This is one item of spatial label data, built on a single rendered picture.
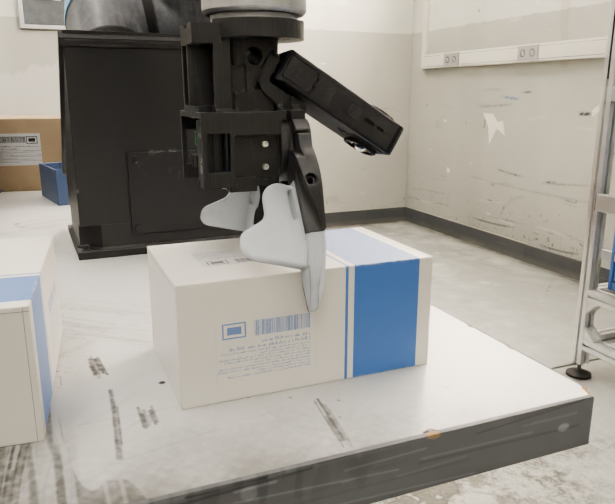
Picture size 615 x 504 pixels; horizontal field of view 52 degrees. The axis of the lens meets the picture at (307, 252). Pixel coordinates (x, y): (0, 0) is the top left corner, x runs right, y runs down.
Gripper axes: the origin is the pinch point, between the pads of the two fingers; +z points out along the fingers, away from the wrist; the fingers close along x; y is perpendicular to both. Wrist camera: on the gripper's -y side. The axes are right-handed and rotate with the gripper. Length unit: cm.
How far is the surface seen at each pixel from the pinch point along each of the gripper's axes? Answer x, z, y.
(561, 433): 15.4, 8.8, -15.2
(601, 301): -91, 49, -139
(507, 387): 11.9, 6.3, -13.1
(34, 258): -5.2, -2.8, 18.6
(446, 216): -298, 66, -226
